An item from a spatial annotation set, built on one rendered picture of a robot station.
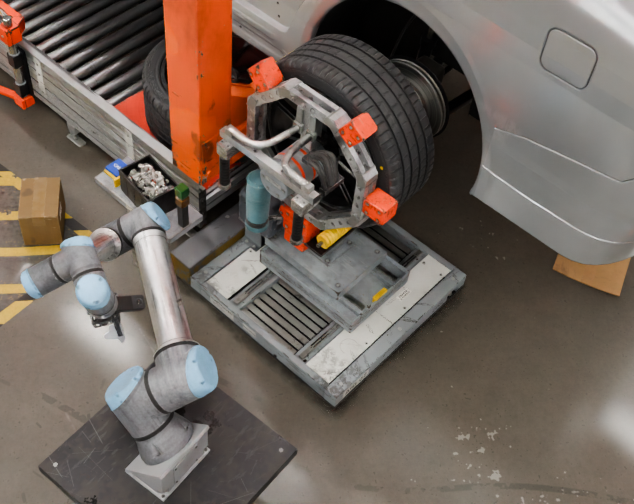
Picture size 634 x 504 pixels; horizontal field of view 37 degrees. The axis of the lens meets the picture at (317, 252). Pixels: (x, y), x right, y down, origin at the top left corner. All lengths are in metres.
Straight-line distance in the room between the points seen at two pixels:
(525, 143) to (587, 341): 1.22
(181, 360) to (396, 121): 1.02
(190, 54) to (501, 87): 1.01
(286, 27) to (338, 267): 0.95
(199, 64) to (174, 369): 1.00
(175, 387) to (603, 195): 1.44
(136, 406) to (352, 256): 1.22
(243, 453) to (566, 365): 1.44
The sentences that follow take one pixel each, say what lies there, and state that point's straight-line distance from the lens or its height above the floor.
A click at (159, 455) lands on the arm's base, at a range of 3.08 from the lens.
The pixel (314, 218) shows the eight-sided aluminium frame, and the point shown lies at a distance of 3.39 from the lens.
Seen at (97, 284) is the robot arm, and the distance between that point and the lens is 2.70.
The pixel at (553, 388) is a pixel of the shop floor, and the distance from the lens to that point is 3.90.
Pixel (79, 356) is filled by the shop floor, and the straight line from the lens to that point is 3.81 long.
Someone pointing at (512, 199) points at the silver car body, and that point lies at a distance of 3.28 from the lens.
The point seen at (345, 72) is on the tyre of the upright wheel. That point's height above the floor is 1.18.
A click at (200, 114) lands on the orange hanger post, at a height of 0.89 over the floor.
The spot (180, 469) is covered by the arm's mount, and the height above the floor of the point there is 0.39.
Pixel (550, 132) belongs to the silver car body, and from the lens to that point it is 3.03.
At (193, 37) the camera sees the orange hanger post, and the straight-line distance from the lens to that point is 3.13.
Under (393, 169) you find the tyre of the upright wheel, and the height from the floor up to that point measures 0.98.
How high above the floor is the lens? 3.20
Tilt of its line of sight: 52 degrees down
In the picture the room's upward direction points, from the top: 7 degrees clockwise
